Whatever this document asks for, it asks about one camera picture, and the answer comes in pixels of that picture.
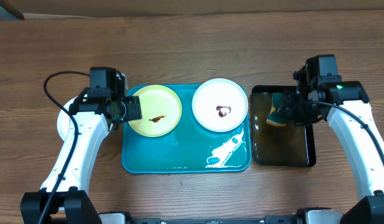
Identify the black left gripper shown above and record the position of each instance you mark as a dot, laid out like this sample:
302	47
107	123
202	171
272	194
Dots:
134	107

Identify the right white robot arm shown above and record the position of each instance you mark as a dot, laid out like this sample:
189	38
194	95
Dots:
321	94

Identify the teal plastic tray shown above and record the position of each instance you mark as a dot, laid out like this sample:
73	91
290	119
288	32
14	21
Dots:
189	147

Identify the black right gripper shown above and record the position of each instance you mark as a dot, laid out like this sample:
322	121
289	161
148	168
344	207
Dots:
287	112

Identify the yellow plate with sauce stain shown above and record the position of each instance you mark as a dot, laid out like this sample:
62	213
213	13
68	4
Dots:
161	111

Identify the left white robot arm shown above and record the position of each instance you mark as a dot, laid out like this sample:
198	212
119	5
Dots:
83	123

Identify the white plate with orange stain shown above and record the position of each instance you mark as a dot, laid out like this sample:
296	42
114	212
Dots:
63	122

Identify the white plate with dark stain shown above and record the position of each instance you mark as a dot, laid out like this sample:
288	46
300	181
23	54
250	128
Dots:
220	105

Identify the black water tray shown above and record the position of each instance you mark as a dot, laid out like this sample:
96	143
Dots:
290	145

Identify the green and yellow sponge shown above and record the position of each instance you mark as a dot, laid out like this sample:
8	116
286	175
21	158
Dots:
274	118

